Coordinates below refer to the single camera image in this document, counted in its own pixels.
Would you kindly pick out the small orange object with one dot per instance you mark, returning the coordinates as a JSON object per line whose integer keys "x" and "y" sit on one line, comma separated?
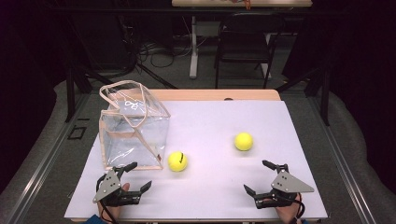
{"x": 247, "y": 3}

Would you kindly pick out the wooden desk with white legs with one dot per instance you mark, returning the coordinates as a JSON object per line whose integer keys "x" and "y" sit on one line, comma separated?
{"x": 280, "y": 3}

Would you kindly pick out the person's right hand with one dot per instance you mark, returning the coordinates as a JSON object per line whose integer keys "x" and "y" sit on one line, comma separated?
{"x": 286, "y": 214}

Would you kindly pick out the clear plastic tote bag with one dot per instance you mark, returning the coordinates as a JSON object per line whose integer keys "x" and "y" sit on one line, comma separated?
{"x": 134, "y": 146}

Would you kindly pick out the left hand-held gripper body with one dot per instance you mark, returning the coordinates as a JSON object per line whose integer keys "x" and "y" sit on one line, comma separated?
{"x": 107, "y": 186}

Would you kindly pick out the aluminium floor rail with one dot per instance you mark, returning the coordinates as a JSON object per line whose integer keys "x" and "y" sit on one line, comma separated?
{"x": 45, "y": 158}
{"x": 345, "y": 168}

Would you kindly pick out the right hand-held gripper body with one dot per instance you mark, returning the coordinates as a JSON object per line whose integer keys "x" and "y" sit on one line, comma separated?
{"x": 289, "y": 184}

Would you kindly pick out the black metal stand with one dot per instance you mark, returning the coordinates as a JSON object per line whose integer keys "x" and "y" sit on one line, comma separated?
{"x": 70, "y": 93}
{"x": 325, "y": 99}

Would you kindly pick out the yellow tennis ball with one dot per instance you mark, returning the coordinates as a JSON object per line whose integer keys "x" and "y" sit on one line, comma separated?
{"x": 177, "y": 161}
{"x": 243, "y": 141}

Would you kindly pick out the white table mat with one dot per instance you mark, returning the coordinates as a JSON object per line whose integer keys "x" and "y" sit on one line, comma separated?
{"x": 211, "y": 124}

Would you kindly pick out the black folding chair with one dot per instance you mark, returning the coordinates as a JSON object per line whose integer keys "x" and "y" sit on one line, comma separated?
{"x": 243, "y": 46}

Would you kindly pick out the person's left hand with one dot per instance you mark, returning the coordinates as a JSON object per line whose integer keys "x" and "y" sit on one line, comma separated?
{"x": 110, "y": 213}

